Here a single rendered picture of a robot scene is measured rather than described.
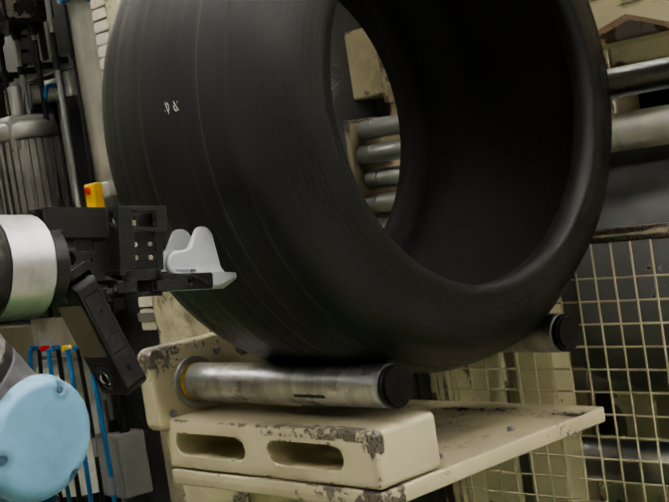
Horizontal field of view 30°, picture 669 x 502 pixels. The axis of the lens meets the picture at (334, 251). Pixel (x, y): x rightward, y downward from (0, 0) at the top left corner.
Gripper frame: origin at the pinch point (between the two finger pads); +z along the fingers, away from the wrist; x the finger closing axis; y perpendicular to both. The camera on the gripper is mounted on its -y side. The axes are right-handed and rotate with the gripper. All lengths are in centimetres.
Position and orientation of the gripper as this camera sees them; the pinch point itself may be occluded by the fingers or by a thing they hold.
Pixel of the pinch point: (223, 283)
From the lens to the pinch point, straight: 121.7
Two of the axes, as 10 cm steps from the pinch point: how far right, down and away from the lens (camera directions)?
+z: 7.4, -0.2, 6.7
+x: -6.7, 0.6, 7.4
